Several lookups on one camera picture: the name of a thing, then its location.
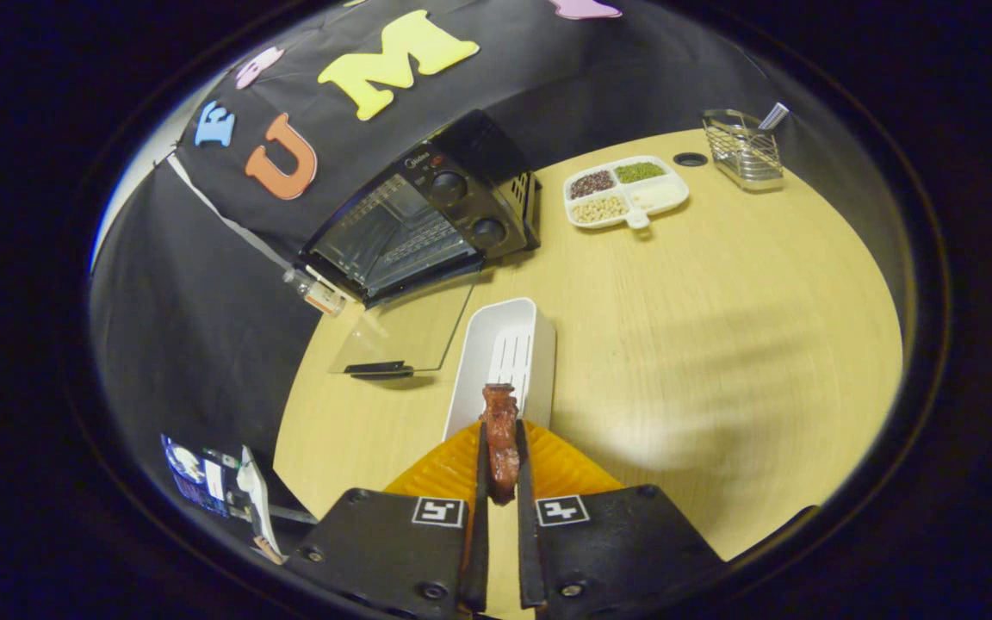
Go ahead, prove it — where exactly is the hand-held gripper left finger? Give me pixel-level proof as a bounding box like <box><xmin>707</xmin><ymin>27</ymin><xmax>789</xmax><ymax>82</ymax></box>
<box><xmin>285</xmin><ymin>420</ymin><xmax>491</xmax><ymax>617</ymax></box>

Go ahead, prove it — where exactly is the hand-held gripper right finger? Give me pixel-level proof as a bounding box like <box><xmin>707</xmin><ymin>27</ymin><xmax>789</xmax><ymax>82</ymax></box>
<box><xmin>513</xmin><ymin>420</ymin><xmax>729</xmax><ymax>619</ymax></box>

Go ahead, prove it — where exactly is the reddish brown meat piece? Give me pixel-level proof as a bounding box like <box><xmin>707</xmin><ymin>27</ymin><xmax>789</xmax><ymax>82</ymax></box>
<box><xmin>480</xmin><ymin>383</ymin><xmax>522</xmax><ymax>506</ymax></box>

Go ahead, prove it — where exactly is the black toaster oven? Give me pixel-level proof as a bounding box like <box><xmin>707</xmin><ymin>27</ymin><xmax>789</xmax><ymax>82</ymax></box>
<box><xmin>298</xmin><ymin>110</ymin><xmax>542</xmax><ymax>381</ymax></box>

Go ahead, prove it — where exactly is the white rectangular tray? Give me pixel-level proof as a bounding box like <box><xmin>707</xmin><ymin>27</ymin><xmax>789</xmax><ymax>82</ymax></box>
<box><xmin>443</xmin><ymin>298</ymin><xmax>558</xmax><ymax>442</ymax></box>

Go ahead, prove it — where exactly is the white flat panel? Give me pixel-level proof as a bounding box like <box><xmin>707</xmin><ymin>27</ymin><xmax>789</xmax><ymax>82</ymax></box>
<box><xmin>236</xmin><ymin>444</ymin><xmax>288</xmax><ymax>566</ymax></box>

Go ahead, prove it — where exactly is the printed blue packet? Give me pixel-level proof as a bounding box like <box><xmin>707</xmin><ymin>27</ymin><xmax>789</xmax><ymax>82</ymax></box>
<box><xmin>160</xmin><ymin>433</ymin><xmax>243</xmax><ymax>519</ymax></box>

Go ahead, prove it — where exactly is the small clear bottle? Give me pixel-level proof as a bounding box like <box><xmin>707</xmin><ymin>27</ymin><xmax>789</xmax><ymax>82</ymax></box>
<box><xmin>282</xmin><ymin>265</ymin><xmax>348</xmax><ymax>317</ymax></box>

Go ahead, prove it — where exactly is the white divided plate with beans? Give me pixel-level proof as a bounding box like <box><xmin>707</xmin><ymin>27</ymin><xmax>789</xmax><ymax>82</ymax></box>
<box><xmin>563</xmin><ymin>155</ymin><xmax>691</xmax><ymax>231</ymax></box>

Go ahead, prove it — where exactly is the wire mesh utensil holder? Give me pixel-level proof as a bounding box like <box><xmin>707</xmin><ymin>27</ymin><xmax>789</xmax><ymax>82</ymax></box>
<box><xmin>703</xmin><ymin>108</ymin><xmax>785</xmax><ymax>192</ymax></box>

